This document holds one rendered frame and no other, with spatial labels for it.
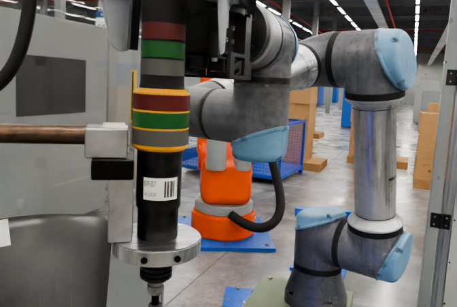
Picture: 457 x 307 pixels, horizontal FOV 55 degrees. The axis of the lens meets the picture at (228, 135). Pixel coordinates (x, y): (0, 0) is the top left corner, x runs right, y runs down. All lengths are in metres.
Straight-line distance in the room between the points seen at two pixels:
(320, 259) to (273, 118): 0.57
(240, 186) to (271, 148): 3.72
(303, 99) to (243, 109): 7.72
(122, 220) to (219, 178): 3.90
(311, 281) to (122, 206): 0.80
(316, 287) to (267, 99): 0.63
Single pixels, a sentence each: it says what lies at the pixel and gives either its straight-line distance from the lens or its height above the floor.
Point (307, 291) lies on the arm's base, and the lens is 1.09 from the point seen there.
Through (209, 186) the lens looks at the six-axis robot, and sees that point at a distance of 4.25.
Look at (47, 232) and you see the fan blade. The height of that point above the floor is 1.42.
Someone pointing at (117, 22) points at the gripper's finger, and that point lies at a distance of 0.37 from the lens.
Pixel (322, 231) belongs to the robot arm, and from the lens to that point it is 1.04.
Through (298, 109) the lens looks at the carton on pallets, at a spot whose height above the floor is 1.11.
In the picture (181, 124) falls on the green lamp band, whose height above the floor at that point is 1.55.
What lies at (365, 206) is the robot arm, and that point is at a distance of 0.97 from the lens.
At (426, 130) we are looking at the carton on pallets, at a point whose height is 0.95.
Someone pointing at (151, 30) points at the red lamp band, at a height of 1.62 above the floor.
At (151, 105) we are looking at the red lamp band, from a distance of 0.32.
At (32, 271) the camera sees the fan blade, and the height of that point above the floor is 1.39.
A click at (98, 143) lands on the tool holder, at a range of 0.33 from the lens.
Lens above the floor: 1.59
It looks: 7 degrees down
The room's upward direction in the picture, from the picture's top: 3 degrees clockwise
